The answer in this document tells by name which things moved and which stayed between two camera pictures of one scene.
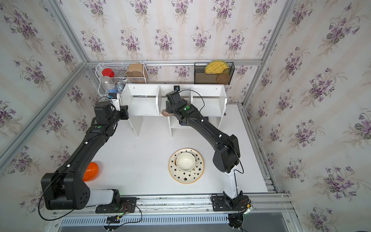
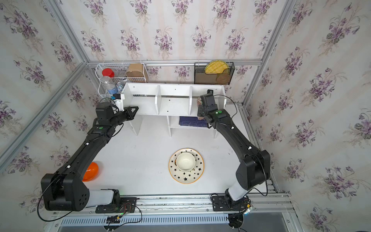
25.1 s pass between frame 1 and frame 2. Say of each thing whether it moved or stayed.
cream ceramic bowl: stayed
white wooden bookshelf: stayed
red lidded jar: stayed
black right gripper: moved
